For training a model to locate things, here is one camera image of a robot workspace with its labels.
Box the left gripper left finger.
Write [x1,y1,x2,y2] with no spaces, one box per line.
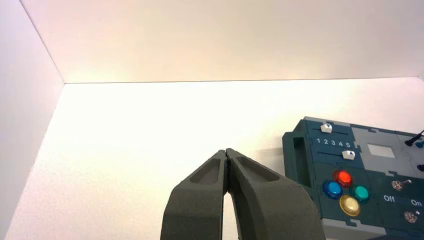
[160,149,230,240]

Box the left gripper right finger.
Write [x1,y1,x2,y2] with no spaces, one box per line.
[226,148,327,240]

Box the blue push button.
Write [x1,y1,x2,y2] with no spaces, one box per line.
[321,180,343,200]

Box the teal and grey control box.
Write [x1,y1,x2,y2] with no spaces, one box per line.
[282,116,424,240]

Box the yellow push button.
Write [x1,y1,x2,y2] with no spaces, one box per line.
[339,194,361,217]

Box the red push button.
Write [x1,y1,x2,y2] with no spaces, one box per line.
[332,169,353,189]

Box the green push button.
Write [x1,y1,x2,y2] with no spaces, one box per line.
[349,184,371,203]

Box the small pale display window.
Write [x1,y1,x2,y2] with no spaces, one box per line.
[367,143,396,159]

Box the black jumper wire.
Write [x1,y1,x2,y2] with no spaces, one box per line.
[404,129,424,172]

